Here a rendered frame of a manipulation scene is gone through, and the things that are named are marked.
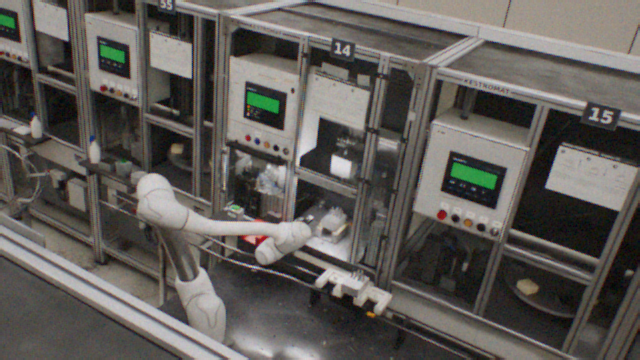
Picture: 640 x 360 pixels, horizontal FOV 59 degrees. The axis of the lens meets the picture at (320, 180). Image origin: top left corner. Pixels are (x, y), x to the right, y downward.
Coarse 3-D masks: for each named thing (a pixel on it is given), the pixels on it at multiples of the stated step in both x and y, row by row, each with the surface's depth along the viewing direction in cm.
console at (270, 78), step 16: (240, 64) 285; (256, 64) 280; (272, 64) 286; (240, 80) 289; (256, 80) 284; (272, 80) 279; (288, 80) 274; (240, 96) 293; (288, 96) 278; (240, 112) 296; (288, 112) 281; (240, 128) 300; (256, 128) 295; (272, 128) 290; (288, 128) 285; (256, 144) 299; (272, 144) 293; (288, 144) 288; (288, 160) 292
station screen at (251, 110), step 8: (248, 88) 285; (264, 96) 282; (272, 96) 280; (248, 104) 289; (280, 104) 279; (248, 112) 291; (256, 112) 288; (264, 112) 286; (272, 112) 283; (264, 120) 287; (272, 120) 285
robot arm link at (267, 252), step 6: (270, 240) 252; (258, 246) 254; (264, 246) 251; (270, 246) 251; (276, 246) 249; (258, 252) 250; (264, 252) 249; (270, 252) 250; (276, 252) 251; (258, 258) 251; (264, 258) 249; (270, 258) 250; (276, 258) 253; (264, 264) 252
